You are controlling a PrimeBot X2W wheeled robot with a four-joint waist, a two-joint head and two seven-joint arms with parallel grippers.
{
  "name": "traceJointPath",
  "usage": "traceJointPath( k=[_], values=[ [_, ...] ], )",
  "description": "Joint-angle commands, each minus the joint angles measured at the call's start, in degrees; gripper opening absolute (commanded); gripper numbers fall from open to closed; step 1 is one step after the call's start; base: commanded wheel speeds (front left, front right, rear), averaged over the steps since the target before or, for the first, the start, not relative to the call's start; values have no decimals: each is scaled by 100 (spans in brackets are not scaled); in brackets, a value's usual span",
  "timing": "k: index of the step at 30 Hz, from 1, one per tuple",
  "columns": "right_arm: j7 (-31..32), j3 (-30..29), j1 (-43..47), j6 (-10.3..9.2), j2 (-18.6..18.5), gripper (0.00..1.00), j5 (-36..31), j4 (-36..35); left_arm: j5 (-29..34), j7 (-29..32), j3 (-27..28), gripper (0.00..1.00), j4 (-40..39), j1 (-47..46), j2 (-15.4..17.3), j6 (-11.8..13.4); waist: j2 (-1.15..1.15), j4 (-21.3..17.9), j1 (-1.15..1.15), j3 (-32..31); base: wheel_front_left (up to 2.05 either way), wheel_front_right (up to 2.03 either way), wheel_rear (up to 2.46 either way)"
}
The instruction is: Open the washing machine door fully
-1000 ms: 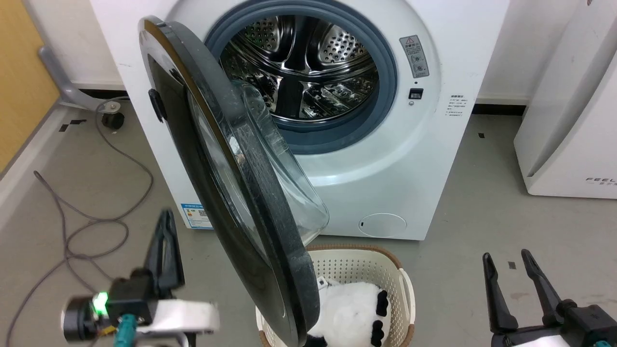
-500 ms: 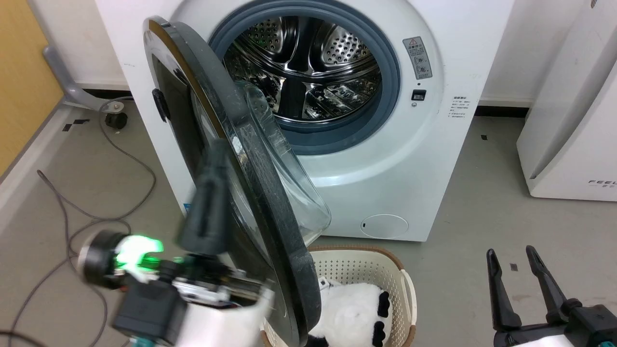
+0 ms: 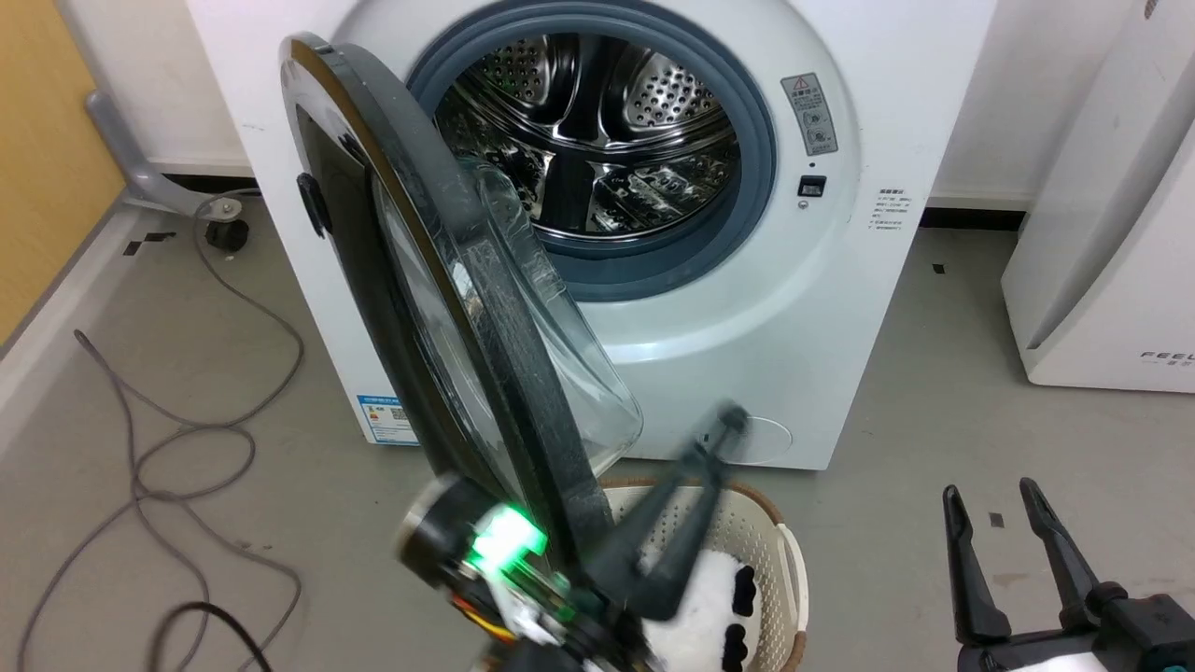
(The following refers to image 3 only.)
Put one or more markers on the black round glass washer door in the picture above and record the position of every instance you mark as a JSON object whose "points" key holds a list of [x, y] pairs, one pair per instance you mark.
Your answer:
{"points": [[485, 373]]}

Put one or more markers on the grey warning sticker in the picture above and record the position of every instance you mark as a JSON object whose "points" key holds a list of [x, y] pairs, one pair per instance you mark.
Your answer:
{"points": [[809, 114]]}

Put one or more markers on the small printed text label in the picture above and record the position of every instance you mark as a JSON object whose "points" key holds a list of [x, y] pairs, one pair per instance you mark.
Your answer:
{"points": [[892, 211]]}

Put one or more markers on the black caster wheel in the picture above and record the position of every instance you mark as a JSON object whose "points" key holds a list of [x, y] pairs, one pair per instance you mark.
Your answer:
{"points": [[228, 233]]}

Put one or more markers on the white and black plush toy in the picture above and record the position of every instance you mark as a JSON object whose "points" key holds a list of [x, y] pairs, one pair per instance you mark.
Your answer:
{"points": [[709, 616]]}

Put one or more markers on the blue energy label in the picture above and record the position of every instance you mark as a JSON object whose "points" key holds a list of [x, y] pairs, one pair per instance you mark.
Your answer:
{"points": [[387, 420]]}

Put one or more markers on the round white filter cover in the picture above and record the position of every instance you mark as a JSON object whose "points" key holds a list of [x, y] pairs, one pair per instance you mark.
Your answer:
{"points": [[770, 440]]}

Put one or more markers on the black door latch socket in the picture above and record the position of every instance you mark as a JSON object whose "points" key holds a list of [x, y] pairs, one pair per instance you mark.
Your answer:
{"points": [[811, 186]]}

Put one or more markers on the white front-load washing machine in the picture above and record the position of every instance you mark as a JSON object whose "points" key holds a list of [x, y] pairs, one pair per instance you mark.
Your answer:
{"points": [[822, 308]]}

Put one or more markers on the yellow wooden panel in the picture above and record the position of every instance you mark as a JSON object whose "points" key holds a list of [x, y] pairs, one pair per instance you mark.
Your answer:
{"points": [[47, 140]]}

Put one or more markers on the beige plastic laundry basket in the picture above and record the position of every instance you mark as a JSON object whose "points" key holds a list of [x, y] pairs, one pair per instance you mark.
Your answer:
{"points": [[761, 527]]}

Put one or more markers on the grey rubber door gasket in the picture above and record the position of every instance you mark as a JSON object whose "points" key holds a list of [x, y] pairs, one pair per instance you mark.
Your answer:
{"points": [[752, 187]]}

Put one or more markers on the grey metal stand leg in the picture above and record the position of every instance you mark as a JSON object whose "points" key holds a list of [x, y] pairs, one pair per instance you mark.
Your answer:
{"points": [[140, 168]]}

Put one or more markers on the white tall appliance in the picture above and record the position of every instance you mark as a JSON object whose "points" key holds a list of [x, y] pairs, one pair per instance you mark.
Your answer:
{"points": [[1111, 233]]}

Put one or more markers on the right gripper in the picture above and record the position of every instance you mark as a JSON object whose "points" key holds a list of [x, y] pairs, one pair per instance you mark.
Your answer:
{"points": [[1120, 644]]}

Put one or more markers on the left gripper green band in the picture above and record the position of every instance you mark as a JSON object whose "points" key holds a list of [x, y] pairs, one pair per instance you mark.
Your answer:
{"points": [[499, 560]]}

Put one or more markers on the steel washer drum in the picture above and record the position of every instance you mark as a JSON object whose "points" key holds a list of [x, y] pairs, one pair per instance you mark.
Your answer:
{"points": [[635, 121]]}

